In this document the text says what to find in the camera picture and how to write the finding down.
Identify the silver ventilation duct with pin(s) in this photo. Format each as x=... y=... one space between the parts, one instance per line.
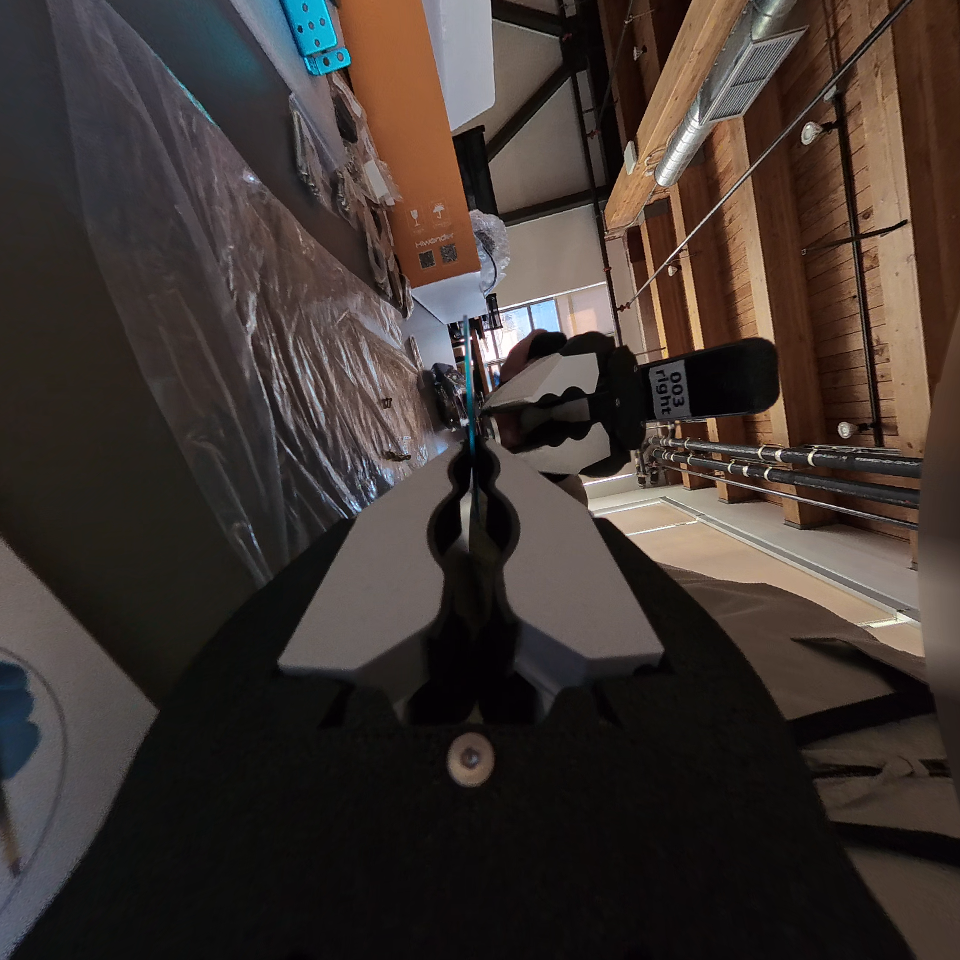
x=720 y=90

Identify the teal round metal plate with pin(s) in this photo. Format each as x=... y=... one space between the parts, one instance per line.
x=469 y=390

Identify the ceiling pipes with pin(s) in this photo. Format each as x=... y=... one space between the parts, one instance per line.
x=787 y=465

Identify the large clear plastic bag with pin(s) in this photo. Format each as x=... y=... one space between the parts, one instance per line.
x=262 y=300

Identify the black computer monitor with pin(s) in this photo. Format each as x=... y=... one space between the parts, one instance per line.
x=476 y=172

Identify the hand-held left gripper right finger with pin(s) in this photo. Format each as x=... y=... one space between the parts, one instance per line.
x=577 y=600

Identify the pile of clear hardware packets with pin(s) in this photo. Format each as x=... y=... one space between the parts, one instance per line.
x=360 y=195

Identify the bubble wrap bundle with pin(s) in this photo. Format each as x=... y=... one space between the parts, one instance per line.
x=489 y=244

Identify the person's right hand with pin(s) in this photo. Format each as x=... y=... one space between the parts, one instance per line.
x=529 y=352

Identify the person's beige jacket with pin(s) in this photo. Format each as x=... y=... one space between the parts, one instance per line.
x=750 y=622

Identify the blue perforated metal bracket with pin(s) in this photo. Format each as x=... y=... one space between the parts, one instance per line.
x=311 y=30

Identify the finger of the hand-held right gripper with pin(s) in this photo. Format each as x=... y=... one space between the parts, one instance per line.
x=577 y=454
x=559 y=375

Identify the orange cardboard box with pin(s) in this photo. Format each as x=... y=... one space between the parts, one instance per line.
x=397 y=112

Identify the silver foil bag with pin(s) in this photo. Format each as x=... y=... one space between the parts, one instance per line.
x=444 y=394

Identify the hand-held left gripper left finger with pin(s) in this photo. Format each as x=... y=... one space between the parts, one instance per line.
x=360 y=600

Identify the white printed instruction sheet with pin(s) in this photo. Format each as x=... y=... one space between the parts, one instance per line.
x=67 y=675

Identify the large window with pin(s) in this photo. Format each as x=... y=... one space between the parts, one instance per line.
x=540 y=322

